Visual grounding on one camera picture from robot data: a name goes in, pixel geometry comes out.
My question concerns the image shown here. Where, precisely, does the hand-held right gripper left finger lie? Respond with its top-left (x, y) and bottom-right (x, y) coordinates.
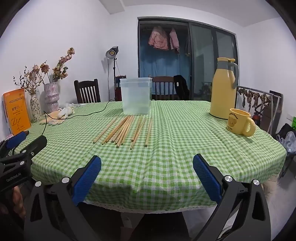
top-left (24, 155), bottom-right (102, 241)

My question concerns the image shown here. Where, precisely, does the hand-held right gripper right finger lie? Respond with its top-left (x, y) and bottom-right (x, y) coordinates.
top-left (193, 153), bottom-right (271, 241)

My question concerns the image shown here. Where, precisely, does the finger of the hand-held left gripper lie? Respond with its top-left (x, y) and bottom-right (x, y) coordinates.
top-left (14, 136), bottom-right (48, 163)
top-left (0, 131), bottom-right (30, 156)

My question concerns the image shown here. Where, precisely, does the bunch of wooden chopsticks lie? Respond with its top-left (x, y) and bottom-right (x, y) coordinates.
top-left (93, 115), bottom-right (153, 150)

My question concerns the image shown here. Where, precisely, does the clear plastic container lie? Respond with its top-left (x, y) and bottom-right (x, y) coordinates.
top-left (120, 77), bottom-right (153, 115)

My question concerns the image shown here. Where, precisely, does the person's left hand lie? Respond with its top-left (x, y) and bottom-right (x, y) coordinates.
top-left (10, 185), bottom-right (26, 219)

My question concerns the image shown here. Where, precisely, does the orange book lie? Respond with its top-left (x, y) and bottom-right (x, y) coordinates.
top-left (3, 88), bottom-right (32, 136)

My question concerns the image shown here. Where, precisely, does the yellowish work glove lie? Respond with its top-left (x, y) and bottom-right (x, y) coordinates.
top-left (39, 111), bottom-right (70, 127)

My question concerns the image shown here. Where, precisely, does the small floral vase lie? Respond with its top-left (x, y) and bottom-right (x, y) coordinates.
top-left (30, 94), bottom-right (42, 123)

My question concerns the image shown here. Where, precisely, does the white work glove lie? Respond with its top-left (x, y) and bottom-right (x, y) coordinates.
top-left (57, 107), bottom-right (75, 118)

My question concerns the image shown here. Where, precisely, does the pink white ribbed vase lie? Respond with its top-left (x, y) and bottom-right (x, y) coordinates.
top-left (44, 82), bottom-right (61, 112)

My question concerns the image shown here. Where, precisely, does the dried twig bunch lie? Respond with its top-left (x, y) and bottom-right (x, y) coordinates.
top-left (13, 65), bottom-right (35, 95)

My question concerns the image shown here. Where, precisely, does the green checked tablecloth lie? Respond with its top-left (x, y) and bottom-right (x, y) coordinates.
top-left (14, 100), bottom-right (287, 212)

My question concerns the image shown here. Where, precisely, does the yellow bear mug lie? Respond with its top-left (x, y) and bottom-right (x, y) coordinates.
top-left (225, 108), bottom-right (257, 137)

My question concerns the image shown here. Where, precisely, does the fluffy white dog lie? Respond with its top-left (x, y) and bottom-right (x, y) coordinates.
top-left (262, 177), bottom-right (281, 200)

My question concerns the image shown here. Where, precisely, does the red and blue object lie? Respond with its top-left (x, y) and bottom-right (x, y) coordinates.
top-left (253, 111), bottom-right (262, 127)

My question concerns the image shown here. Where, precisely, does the dark wooden chair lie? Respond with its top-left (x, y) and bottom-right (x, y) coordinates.
top-left (151, 76), bottom-right (177, 101)
top-left (74, 79), bottom-right (101, 104)

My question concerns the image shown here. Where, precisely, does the dried flower bouquet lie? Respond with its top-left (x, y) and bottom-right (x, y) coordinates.
top-left (32, 47), bottom-right (75, 84)

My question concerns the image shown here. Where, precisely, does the yellow thermos jug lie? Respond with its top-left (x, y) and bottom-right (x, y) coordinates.
top-left (209, 57), bottom-right (239, 120)

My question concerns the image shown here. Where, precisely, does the dark potted plant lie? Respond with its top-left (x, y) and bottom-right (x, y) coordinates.
top-left (200, 82), bottom-right (212, 96)

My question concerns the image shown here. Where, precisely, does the clear plastic bag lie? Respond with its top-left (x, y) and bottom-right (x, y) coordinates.
top-left (281, 132), bottom-right (296, 153)

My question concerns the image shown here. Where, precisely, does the red blue fringed decoration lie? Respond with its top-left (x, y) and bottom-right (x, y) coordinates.
top-left (114, 75), bottom-right (127, 102)

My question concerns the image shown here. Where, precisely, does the metal drying rack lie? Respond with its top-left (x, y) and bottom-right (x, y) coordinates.
top-left (236, 85), bottom-right (284, 135)

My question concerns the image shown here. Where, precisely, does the black bag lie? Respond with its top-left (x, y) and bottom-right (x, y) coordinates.
top-left (276, 123), bottom-right (296, 149)

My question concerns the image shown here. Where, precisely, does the row of brown hanging pieces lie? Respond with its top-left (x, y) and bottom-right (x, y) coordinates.
top-left (238, 88), bottom-right (271, 109)

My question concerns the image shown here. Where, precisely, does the black jacket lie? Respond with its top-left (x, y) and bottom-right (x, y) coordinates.
top-left (173, 75), bottom-right (190, 100)

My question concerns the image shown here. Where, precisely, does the dark brown panel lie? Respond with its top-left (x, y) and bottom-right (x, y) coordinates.
top-left (264, 90), bottom-right (284, 133)

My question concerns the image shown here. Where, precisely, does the studio light on stand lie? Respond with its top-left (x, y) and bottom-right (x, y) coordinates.
top-left (106, 46), bottom-right (121, 102)

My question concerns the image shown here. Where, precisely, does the sliding glass door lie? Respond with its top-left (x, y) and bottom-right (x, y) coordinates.
top-left (137, 16), bottom-right (238, 102)

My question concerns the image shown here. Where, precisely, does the blue curtain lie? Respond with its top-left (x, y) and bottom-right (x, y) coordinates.
top-left (139, 23), bottom-right (190, 78)

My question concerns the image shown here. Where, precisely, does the small pink jacket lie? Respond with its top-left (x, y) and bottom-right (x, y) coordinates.
top-left (169, 28), bottom-right (180, 50)

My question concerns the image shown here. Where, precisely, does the large pink jacket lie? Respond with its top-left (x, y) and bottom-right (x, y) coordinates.
top-left (148, 26), bottom-right (170, 51)

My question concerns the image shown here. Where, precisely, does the black cable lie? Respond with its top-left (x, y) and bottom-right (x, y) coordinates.
top-left (42, 100), bottom-right (116, 139)

